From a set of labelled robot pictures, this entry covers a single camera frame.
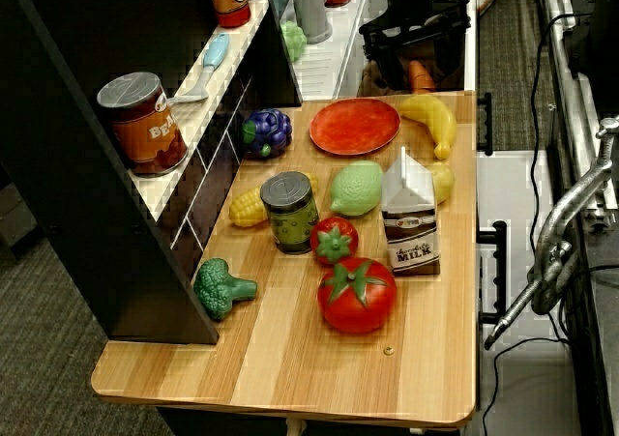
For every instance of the yellow toy lemon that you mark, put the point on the yellow toy lemon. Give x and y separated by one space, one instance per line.
444 181

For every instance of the orange beans toy can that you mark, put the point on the orange beans toy can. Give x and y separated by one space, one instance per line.
145 126

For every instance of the light green toy lime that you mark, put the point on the light green toy lime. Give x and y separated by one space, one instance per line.
357 188

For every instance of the chocolate milk toy carton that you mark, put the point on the chocolate milk toy carton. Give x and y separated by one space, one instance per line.
411 223

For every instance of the brass screw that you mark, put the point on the brass screw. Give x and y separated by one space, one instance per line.
388 350

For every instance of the green toy broccoli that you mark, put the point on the green toy broccoli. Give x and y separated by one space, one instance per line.
220 286

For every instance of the green toy lettuce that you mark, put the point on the green toy lettuce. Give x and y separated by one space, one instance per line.
293 40

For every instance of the green toy can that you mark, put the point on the green toy can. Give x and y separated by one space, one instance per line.
290 213

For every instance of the black toy kitchen shelf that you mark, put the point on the black toy kitchen shelf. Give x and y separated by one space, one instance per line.
72 165

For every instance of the small red toy tomato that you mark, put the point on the small red toy tomato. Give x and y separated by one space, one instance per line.
334 240

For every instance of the large red toy tomato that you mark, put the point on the large red toy tomato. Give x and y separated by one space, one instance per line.
357 296

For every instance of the aluminium frame rail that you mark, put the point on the aluminium frame rail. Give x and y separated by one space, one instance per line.
566 68

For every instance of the purple toy grapes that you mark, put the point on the purple toy grapes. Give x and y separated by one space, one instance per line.
271 129

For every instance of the red orange toy plate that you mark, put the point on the red orange toy plate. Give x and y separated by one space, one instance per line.
355 125

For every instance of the brown cloth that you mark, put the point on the brown cloth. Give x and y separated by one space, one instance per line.
370 80

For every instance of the yellow toy corn cob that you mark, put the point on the yellow toy corn cob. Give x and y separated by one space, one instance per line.
245 209

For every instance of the orange toy carrot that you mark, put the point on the orange toy carrot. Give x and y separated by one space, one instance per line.
420 76

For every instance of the yellow toy banana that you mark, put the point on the yellow toy banana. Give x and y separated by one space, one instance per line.
433 114

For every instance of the silver metal clamp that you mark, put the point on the silver metal clamp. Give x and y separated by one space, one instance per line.
556 233

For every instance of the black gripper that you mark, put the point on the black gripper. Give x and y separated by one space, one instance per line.
416 27

